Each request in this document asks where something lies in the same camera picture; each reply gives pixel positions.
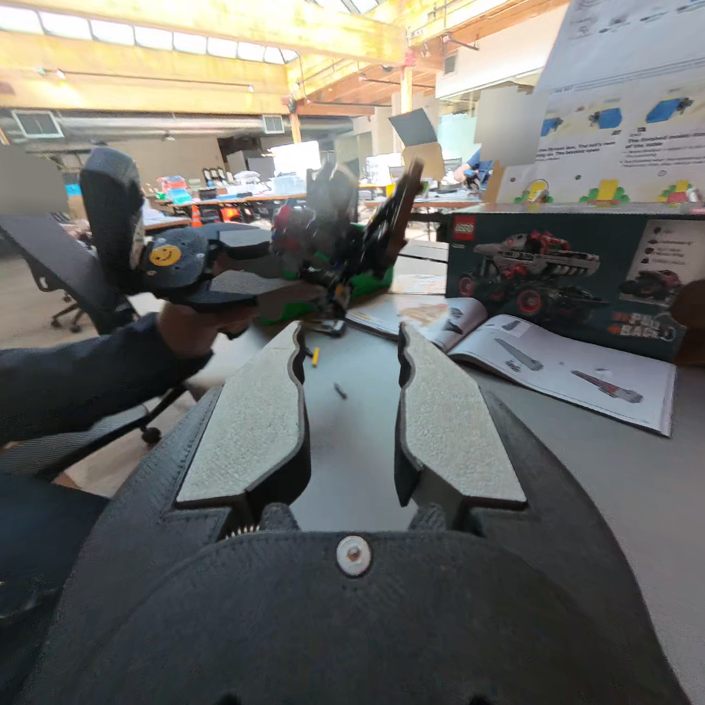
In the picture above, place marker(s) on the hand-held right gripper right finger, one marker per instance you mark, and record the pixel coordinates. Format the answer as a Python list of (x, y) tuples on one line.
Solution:
[(457, 424)]

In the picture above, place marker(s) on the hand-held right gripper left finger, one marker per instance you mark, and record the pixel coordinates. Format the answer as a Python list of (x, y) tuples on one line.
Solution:
[(248, 429)]

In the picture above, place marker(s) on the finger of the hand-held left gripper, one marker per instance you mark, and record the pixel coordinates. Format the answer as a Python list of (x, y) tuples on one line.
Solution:
[(242, 239), (242, 289)]

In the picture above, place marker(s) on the red and grey lego model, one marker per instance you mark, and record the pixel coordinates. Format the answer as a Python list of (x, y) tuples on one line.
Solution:
[(380, 231)]

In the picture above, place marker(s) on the person's left forearm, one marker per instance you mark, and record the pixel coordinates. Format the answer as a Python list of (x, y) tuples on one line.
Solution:
[(82, 380)]

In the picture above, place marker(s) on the grey lego beam assembly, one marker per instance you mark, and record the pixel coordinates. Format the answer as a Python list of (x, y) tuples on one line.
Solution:
[(330, 328)]

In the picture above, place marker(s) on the black lego pin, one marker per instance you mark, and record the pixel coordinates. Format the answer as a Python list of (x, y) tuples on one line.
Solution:
[(340, 391)]

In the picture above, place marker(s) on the open lego instruction booklet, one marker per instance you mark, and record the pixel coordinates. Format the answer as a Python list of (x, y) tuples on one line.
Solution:
[(551, 363)]

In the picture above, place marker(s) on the dark lego set box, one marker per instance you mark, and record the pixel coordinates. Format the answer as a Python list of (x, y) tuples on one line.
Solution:
[(551, 264)]

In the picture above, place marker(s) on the person's left hand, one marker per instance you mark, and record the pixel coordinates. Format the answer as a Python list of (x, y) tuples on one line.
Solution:
[(193, 330)]

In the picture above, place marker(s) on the cluttered long table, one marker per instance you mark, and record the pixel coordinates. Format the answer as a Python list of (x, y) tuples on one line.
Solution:
[(231, 198)]

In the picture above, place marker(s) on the orange traffic cone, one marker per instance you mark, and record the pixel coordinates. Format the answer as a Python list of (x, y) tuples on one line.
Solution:
[(195, 216)]

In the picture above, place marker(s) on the black office chair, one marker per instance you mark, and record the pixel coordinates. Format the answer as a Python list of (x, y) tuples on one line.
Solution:
[(55, 259), (82, 440)]

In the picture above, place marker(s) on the closed white booklet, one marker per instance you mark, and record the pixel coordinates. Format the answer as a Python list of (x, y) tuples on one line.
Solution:
[(374, 322)]

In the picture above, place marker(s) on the green plastic bin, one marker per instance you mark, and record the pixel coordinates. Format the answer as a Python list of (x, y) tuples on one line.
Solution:
[(374, 286)]

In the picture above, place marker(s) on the shiny sticker sheet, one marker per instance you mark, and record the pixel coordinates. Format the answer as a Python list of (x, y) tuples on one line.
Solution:
[(418, 283)]

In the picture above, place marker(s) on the grey flat board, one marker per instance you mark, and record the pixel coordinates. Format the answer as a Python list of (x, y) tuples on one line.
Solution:
[(413, 126)]

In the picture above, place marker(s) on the brown cardboard sheet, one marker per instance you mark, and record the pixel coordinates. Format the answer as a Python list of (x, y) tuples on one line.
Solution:
[(432, 159)]

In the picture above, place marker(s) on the person's leg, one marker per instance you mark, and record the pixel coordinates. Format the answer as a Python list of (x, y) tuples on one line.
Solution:
[(38, 529)]

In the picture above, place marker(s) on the white instruction poster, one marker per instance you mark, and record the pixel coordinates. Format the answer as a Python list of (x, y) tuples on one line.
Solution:
[(633, 137)]

